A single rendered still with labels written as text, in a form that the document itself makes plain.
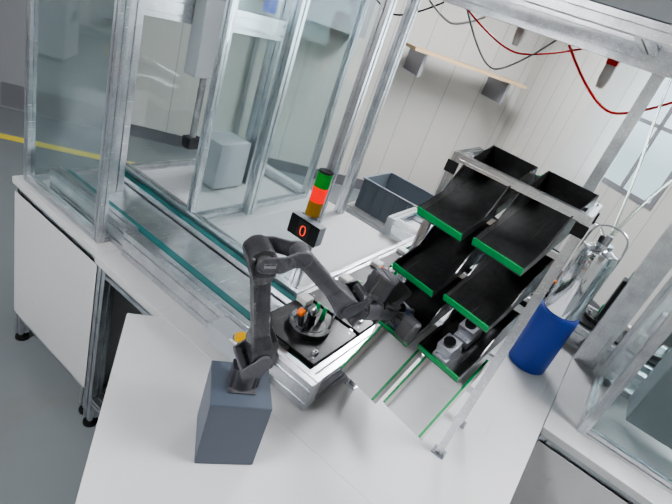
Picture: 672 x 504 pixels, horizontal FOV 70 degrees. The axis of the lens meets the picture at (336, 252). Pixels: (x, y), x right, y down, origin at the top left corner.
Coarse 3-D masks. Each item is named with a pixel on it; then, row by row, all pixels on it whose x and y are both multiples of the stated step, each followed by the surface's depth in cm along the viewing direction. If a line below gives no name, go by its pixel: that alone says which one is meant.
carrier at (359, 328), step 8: (344, 280) 182; (352, 280) 185; (360, 280) 175; (312, 296) 169; (320, 296) 170; (328, 304) 168; (328, 312) 165; (344, 320) 162; (368, 320) 167; (352, 328) 160; (360, 328) 162; (368, 328) 165
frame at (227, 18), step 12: (228, 0) 159; (228, 12) 160; (228, 24) 161; (228, 36) 165; (216, 60) 168; (216, 72) 169; (216, 84) 171; (204, 120) 178; (204, 132) 179; (204, 144) 181; (192, 180) 189; (192, 192) 191; (192, 204) 193
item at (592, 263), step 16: (608, 224) 170; (608, 240) 170; (576, 256) 174; (592, 256) 169; (608, 256) 168; (576, 272) 173; (592, 272) 170; (608, 272) 170; (560, 288) 179; (576, 288) 174; (592, 288) 173; (544, 304) 185; (560, 304) 179; (576, 304) 176; (576, 320) 181
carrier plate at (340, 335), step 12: (276, 312) 154; (288, 312) 156; (276, 324) 149; (336, 324) 159; (276, 336) 145; (288, 336) 146; (336, 336) 154; (348, 336) 156; (300, 348) 143; (312, 348) 145; (324, 348) 147; (336, 348) 148; (312, 360) 140
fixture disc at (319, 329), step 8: (288, 320) 150; (296, 320) 151; (304, 320) 152; (320, 320) 155; (296, 328) 147; (304, 328) 149; (312, 328) 150; (320, 328) 151; (304, 336) 146; (312, 336) 146; (320, 336) 148
